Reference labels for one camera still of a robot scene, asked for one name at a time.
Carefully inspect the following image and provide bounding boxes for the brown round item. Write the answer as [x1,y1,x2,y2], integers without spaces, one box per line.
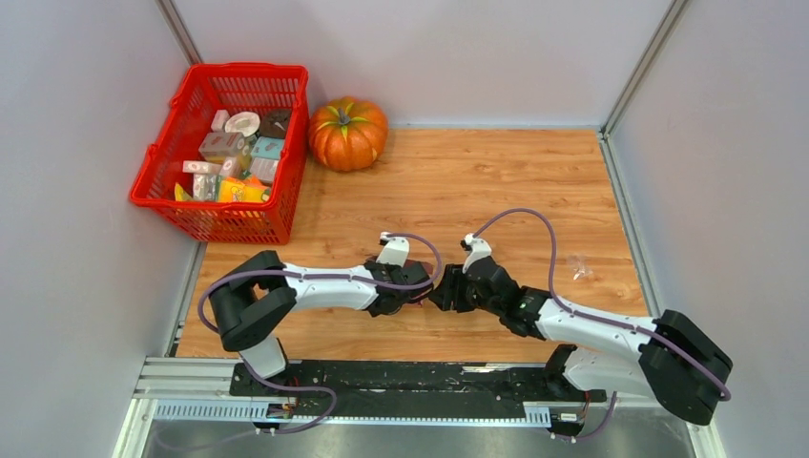
[259,109,292,139]

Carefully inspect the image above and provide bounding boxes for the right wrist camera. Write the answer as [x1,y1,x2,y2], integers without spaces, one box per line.
[461,233,492,274]

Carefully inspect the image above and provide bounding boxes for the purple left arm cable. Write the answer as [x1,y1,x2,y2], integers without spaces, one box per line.
[197,232,444,437]

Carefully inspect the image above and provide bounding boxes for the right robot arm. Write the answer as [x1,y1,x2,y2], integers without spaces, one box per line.
[428,257,733,426]

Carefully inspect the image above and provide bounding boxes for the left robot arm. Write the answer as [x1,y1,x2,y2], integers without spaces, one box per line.
[197,250,436,396]

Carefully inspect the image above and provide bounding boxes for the red plastic shopping basket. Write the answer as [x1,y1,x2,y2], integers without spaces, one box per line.
[129,62,309,245]

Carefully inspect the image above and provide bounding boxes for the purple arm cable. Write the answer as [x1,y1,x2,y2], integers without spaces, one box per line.
[472,207,733,443]
[197,232,444,437]

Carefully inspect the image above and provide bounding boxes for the yellow orange snack pack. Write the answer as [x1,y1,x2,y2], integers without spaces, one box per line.
[217,177,271,203]

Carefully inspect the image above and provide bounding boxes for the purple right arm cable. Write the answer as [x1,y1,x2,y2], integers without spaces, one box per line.
[472,207,733,443]

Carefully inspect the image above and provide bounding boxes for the teal small box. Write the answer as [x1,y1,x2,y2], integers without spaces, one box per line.
[251,136,285,160]

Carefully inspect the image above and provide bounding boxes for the grey pink carton box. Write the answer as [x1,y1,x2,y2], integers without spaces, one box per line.
[197,132,246,163]

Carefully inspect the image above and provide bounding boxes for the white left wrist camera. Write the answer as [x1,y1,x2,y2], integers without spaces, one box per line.
[376,232,409,267]

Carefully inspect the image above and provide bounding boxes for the pale pink box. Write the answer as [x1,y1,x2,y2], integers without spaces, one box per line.
[248,157,279,186]

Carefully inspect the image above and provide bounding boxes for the orange pumpkin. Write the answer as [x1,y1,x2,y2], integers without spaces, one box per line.
[307,96,389,172]

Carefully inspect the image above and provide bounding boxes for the pink white small box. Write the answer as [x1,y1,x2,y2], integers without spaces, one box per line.
[182,160,221,175]

